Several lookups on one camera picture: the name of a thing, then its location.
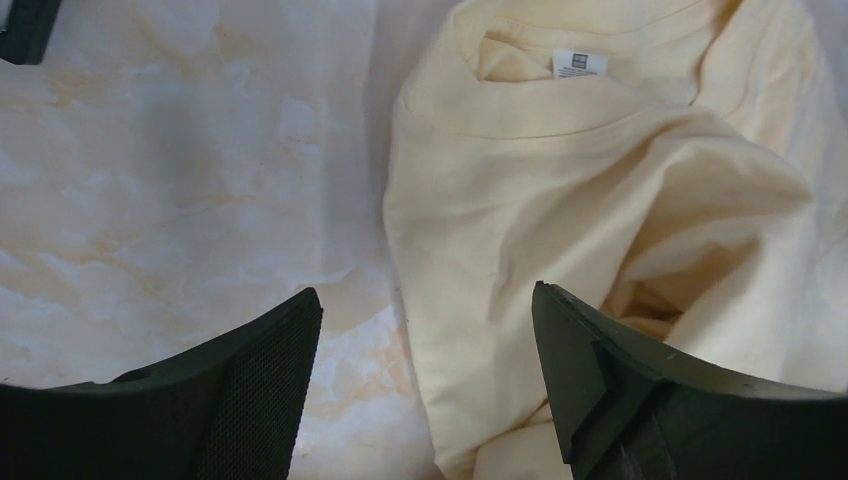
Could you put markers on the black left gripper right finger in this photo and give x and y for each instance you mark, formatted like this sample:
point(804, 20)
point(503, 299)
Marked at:
point(627, 406)

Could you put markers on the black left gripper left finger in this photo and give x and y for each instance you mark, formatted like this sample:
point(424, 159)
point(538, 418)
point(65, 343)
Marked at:
point(229, 408)

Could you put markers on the cream yellow t-shirt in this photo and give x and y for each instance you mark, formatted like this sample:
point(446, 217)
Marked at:
point(679, 165)

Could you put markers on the dark grey lego baseplate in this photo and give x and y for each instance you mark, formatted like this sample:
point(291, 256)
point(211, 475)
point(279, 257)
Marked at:
point(26, 27)

